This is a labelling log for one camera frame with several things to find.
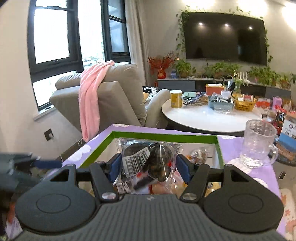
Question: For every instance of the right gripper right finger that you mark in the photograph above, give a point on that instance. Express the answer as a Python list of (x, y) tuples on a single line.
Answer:
[(196, 178)]

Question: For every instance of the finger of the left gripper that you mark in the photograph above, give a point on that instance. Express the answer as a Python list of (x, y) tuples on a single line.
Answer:
[(47, 164)]

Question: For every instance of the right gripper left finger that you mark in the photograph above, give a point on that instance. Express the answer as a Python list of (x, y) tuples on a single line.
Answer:
[(103, 175)]

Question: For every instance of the clear packet with brown snacks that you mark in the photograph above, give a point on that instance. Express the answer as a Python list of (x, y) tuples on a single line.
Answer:
[(198, 156)]

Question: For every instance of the clear packet with barcode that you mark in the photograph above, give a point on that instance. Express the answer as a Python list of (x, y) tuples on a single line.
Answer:
[(148, 167)]

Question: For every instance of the green cardboard box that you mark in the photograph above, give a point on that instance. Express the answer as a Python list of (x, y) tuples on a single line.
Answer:
[(189, 143)]

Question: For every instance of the purple floral tablecloth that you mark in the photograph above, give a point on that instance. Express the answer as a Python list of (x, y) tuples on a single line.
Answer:
[(234, 151)]

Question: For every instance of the white round coffee table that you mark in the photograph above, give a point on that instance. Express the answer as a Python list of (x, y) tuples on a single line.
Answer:
[(203, 118)]

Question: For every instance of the clear glass mug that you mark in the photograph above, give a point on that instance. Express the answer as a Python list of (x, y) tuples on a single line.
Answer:
[(258, 149)]

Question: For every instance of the pink towel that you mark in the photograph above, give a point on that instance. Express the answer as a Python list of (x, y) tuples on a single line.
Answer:
[(89, 115)]

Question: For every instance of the grey armchair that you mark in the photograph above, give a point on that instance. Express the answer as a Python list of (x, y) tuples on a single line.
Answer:
[(120, 100)]

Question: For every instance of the yellow canister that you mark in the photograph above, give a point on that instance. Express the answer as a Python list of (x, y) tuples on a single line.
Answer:
[(176, 98)]

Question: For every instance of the blue-grey tray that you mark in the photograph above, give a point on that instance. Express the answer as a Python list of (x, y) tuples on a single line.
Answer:
[(220, 103)]

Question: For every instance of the yellow woven basket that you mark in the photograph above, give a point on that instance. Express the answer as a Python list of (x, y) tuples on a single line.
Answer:
[(243, 105)]

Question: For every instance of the orange tissue box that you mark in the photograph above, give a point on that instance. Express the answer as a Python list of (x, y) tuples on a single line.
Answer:
[(214, 88)]

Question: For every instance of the white blue carton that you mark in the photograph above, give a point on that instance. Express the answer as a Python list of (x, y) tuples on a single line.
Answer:
[(286, 142)]

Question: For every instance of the pink box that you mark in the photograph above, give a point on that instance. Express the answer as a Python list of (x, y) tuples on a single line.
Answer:
[(277, 102)]

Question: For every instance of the red flower arrangement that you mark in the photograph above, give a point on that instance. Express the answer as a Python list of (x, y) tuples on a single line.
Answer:
[(160, 64)]

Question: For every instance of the wall power socket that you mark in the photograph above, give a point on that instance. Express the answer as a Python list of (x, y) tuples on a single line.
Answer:
[(49, 135)]

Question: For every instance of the wall television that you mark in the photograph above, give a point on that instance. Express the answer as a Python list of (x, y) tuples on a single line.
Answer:
[(228, 37)]

